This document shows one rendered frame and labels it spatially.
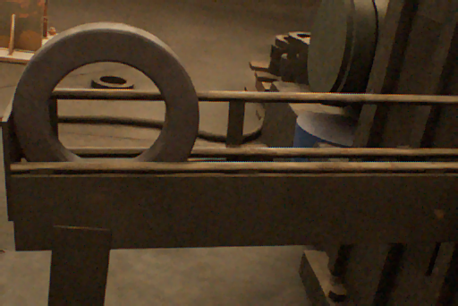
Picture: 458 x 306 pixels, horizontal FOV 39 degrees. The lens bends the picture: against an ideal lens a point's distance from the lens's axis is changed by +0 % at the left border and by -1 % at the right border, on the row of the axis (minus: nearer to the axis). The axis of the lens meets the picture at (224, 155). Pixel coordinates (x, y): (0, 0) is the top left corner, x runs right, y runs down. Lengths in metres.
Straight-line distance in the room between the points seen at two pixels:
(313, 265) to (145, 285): 0.42
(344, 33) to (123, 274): 0.93
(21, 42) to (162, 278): 1.89
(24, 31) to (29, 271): 1.82
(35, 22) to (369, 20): 1.76
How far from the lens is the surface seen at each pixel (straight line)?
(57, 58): 0.65
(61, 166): 0.67
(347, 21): 1.97
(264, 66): 3.13
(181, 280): 1.62
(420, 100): 0.81
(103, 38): 0.64
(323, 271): 1.64
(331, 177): 0.70
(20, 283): 1.57
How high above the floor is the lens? 0.89
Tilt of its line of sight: 22 degrees down
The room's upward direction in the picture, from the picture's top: 10 degrees clockwise
